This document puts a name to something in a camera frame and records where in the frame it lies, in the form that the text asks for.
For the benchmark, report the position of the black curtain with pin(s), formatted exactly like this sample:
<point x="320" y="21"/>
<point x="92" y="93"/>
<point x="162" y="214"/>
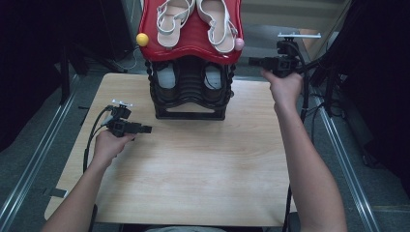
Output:
<point x="25" y="64"/>
<point x="380" y="80"/>

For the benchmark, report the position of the yellow ball knob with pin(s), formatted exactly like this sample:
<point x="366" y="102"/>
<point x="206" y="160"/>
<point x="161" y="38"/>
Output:
<point x="142" y="39"/>

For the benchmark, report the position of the grey tape strip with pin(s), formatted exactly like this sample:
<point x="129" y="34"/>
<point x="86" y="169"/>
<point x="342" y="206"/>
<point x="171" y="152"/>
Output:
<point x="58" y="192"/>

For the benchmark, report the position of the person's left hand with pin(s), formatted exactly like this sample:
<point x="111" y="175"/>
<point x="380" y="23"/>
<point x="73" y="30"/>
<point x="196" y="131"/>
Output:
<point x="108" y="148"/>

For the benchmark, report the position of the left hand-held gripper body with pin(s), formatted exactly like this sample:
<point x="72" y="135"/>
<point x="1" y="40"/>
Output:
<point x="121" y="127"/>

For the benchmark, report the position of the black tripod stand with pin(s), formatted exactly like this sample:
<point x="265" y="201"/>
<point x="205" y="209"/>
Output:
<point x="328" y="87"/>

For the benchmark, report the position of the black leather shoe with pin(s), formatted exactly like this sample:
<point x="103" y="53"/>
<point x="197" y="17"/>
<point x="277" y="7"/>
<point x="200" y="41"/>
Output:
<point x="166" y="79"/>
<point x="213" y="80"/>

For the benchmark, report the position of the pink ball knob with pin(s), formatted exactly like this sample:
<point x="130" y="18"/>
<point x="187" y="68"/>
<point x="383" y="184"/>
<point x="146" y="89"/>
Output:
<point x="240" y="44"/>

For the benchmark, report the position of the metal floor rail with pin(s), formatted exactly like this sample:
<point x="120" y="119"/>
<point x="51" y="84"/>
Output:
<point x="38" y="151"/>
<point x="354" y="193"/>

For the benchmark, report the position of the beige high-heel sandal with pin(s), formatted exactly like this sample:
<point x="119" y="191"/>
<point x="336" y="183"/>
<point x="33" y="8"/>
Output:
<point x="219" y="29"/>
<point x="170" y="35"/>

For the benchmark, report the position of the red and black shoe rack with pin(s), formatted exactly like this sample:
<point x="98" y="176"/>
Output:
<point x="193" y="38"/>

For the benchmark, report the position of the person's right hand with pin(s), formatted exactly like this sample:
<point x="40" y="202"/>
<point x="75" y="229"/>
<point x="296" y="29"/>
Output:
<point x="285" y="90"/>

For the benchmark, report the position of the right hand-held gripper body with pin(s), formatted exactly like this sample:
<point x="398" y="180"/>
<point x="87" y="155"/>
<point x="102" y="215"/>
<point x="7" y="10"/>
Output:
<point x="283" y="64"/>

